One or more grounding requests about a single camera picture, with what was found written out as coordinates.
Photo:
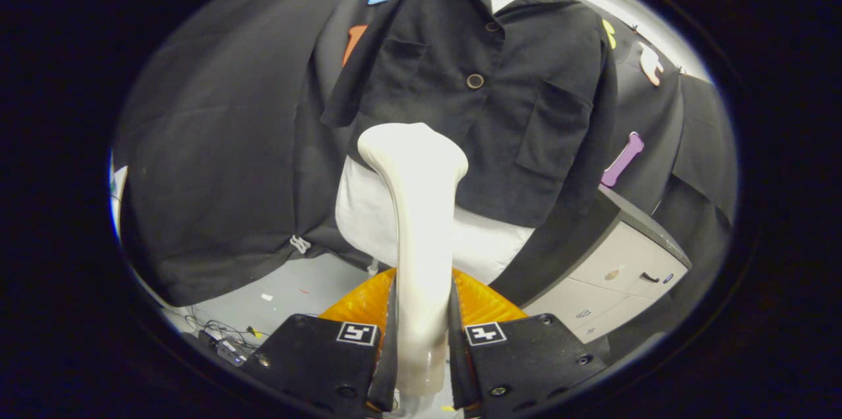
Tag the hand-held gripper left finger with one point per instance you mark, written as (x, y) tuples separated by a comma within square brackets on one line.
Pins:
[(322, 360)]

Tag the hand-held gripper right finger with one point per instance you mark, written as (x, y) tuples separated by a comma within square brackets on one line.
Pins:
[(520, 360)]

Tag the black suit jacket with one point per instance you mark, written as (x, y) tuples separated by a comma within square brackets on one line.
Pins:
[(526, 110)]

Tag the grey cabinet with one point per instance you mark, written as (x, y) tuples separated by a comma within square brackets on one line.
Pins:
[(618, 254)]

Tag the black backdrop cloth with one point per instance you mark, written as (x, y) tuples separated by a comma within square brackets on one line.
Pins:
[(210, 143)]

